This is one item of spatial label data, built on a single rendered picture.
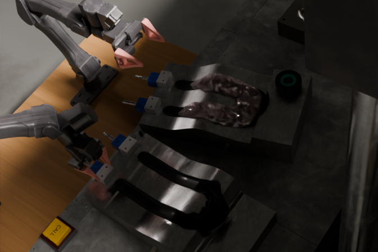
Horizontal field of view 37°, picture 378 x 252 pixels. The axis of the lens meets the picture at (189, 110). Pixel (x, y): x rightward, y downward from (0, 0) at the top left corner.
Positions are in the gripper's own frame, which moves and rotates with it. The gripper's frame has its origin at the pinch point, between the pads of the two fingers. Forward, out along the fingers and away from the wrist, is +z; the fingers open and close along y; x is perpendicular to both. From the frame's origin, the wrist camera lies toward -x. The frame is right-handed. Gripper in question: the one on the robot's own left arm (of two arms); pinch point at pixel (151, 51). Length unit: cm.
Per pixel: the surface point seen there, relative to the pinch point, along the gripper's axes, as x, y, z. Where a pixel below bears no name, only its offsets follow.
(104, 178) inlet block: 28.1, -28.9, -3.2
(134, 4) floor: 122, 94, -121
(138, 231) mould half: 30.7, -35.9, 14.7
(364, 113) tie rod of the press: -53, -26, 68
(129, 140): 28.2, -15.1, -4.9
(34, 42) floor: 123, 42, -158
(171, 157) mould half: 31.1, -12.3, 8.6
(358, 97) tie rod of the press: -55, -25, 67
